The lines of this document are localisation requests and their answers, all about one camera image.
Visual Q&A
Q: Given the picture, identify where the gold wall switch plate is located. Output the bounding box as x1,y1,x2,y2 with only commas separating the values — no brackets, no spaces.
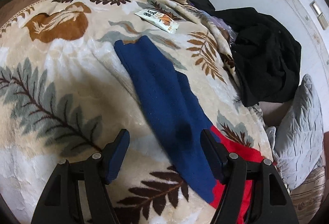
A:
310,0,328,30

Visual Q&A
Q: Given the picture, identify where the grey quilted pillow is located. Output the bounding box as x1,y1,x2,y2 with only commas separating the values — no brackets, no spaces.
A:
266,74,324,191

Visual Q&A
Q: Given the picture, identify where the black clothing pile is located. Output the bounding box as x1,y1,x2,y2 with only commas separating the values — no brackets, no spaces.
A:
189,0,301,107

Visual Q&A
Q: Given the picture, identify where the red and blue knit sweater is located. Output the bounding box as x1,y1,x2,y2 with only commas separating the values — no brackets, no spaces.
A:
114,36,262,207

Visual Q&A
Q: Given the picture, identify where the brown striped patterned quilt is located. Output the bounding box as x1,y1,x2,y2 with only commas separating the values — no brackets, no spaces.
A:
291,166,326,223

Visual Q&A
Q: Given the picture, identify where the purple cloth under black pile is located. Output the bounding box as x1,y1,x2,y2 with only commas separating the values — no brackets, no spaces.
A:
211,17,237,43

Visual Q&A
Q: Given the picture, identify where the small snack packet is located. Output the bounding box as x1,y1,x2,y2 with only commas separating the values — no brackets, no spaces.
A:
135,9,179,34

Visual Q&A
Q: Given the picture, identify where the cream leaf-print fleece blanket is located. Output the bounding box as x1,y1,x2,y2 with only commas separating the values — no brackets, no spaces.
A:
1,0,272,223

